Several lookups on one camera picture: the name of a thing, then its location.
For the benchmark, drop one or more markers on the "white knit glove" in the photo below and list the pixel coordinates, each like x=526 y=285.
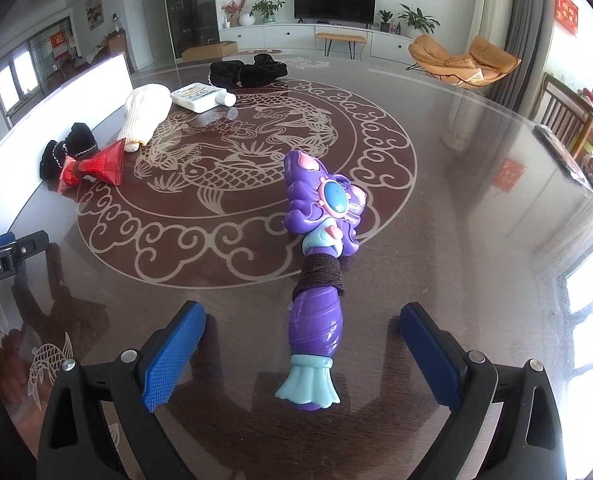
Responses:
x=144 y=115

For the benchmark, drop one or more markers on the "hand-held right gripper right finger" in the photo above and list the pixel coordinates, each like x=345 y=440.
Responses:
x=434 y=360

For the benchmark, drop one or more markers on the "green leafy potted plant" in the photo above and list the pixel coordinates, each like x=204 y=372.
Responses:
x=267 y=9

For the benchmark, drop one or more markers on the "red door paper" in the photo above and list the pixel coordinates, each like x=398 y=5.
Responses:
x=59 y=44

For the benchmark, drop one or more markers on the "black fuzzy cloth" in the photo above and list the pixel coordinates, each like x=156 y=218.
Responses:
x=264 y=70
x=226 y=74
x=52 y=160
x=81 y=140

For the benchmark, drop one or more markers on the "beige curtain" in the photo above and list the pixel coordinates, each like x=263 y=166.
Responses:
x=488 y=7

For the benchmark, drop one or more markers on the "brown patterned glass desktop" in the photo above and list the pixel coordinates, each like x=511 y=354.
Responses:
x=426 y=240

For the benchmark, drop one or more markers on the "white flat lotion bottle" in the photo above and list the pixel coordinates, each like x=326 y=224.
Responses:
x=199 y=96

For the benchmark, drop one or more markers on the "red translucent plastic toy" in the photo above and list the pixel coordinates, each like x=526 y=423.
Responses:
x=99 y=165

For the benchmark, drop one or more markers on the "brown cardboard box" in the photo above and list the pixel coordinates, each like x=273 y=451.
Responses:
x=210 y=50

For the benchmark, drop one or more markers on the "black flat television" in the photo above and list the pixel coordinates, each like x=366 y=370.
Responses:
x=335 y=2

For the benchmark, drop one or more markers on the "red wall poster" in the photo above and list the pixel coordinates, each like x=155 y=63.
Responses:
x=566 y=11

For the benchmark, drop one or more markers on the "red flower arrangement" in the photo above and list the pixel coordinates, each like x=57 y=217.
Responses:
x=234 y=9

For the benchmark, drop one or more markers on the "large green potted plant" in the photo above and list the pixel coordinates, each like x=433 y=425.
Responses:
x=416 y=21

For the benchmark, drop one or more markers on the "wooden dining chair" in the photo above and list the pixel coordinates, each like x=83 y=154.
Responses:
x=563 y=107

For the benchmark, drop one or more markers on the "dark glass display cabinet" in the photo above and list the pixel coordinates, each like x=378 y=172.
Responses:
x=191 y=7

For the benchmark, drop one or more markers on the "white round vase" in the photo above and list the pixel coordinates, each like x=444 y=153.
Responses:
x=247 y=19

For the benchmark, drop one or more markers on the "purple toy wand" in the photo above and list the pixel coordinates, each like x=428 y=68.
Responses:
x=316 y=325

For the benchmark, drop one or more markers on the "framed wall painting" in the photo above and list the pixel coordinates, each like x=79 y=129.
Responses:
x=94 y=10

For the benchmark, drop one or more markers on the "orange lounge chair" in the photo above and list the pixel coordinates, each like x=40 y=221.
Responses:
x=491 y=62
x=434 y=57

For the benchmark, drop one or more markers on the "white board panel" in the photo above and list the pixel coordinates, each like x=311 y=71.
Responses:
x=41 y=120

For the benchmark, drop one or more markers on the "grey curtain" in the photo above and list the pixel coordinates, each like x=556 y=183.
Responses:
x=528 y=35

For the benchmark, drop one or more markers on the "black flat object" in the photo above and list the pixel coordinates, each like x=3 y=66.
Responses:
x=558 y=152

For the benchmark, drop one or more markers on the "small green potted plant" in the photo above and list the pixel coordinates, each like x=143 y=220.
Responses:
x=385 y=20

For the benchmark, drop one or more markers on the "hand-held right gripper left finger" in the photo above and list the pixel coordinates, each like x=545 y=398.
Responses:
x=171 y=360

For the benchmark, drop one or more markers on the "wooden bench stool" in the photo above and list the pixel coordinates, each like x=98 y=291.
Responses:
x=340 y=37

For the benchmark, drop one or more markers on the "white television console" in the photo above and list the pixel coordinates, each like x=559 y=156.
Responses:
x=276 y=36

